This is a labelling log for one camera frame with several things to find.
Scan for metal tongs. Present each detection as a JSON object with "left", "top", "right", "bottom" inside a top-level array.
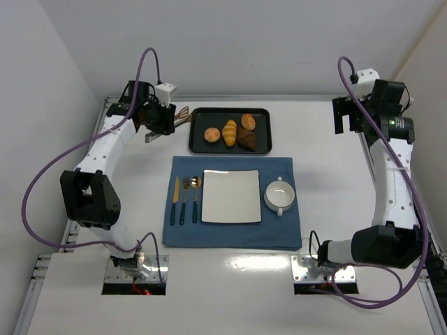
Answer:
[{"left": 145, "top": 106, "right": 192, "bottom": 144}]

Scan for round orange bun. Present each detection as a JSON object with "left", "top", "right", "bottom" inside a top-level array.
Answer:
[{"left": 204, "top": 127, "right": 221, "bottom": 144}]

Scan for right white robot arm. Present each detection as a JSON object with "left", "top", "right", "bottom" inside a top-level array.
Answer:
[{"left": 317, "top": 77, "right": 423, "bottom": 269}]

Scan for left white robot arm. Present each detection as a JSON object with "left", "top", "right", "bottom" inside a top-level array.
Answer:
[{"left": 60, "top": 81, "right": 177, "bottom": 279}]

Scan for yellow striped bread loaf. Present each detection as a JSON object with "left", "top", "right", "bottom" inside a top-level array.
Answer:
[{"left": 221, "top": 119, "right": 237, "bottom": 147}]

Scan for black rectangular tray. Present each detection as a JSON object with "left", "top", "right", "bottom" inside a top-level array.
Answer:
[{"left": 189, "top": 107, "right": 272, "bottom": 155}]

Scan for brown chocolate croissant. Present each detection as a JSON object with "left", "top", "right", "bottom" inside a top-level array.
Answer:
[{"left": 237, "top": 128, "right": 256, "bottom": 151}]

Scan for round bun top right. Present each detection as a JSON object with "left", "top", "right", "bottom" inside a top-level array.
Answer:
[{"left": 241, "top": 113, "right": 256, "bottom": 131}]

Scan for white square plate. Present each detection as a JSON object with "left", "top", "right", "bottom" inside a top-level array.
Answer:
[{"left": 201, "top": 170, "right": 261, "bottom": 224}]

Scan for blue cloth placemat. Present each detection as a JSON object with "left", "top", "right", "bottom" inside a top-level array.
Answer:
[{"left": 162, "top": 156, "right": 302, "bottom": 251}]

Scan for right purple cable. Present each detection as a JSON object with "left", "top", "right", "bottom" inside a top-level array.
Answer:
[{"left": 330, "top": 55, "right": 430, "bottom": 310}]

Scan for purple cable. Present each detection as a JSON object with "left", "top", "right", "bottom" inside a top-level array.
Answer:
[
  {"left": 330, "top": 55, "right": 430, "bottom": 310},
  {"left": 20, "top": 47, "right": 165, "bottom": 285}
]

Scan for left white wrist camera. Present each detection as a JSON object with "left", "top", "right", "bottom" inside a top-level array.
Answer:
[{"left": 154, "top": 82, "right": 177, "bottom": 106}]

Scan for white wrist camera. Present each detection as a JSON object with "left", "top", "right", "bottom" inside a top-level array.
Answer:
[
  {"left": 154, "top": 82, "right": 177, "bottom": 106},
  {"left": 351, "top": 68, "right": 380, "bottom": 96}
]

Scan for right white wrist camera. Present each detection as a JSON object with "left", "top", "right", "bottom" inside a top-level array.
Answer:
[{"left": 351, "top": 68, "right": 380, "bottom": 96}]

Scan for black usb cable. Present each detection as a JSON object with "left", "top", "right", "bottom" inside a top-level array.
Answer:
[{"left": 400, "top": 85, "right": 416, "bottom": 114}]

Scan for gold fork green handle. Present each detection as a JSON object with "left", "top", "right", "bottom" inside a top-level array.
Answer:
[{"left": 179, "top": 176, "right": 190, "bottom": 225}]

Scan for gold knife green handle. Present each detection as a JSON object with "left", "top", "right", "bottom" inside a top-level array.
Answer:
[{"left": 170, "top": 177, "right": 179, "bottom": 225}]

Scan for gold spoon green handle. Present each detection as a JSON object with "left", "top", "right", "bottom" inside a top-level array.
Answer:
[{"left": 191, "top": 176, "right": 202, "bottom": 223}]

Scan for white two-handled soup bowl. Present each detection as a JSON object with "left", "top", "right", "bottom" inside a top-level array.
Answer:
[{"left": 264, "top": 177, "right": 295, "bottom": 217}]

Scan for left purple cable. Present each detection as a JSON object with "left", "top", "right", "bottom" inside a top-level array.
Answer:
[{"left": 20, "top": 47, "right": 165, "bottom": 285}]

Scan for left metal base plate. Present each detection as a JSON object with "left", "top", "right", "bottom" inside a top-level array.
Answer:
[{"left": 104, "top": 255, "right": 169, "bottom": 284}]

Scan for metal base plate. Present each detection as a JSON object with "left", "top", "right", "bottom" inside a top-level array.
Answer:
[
  {"left": 291, "top": 255, "right": 356, "bottom": 285},
  {"left": 104, "top": 255, "right": 169, "bottom": 284}
]

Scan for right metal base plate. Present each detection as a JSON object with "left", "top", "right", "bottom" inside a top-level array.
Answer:
[{"left": 291, "top": 255, "right": 356, "bottom": 285}]

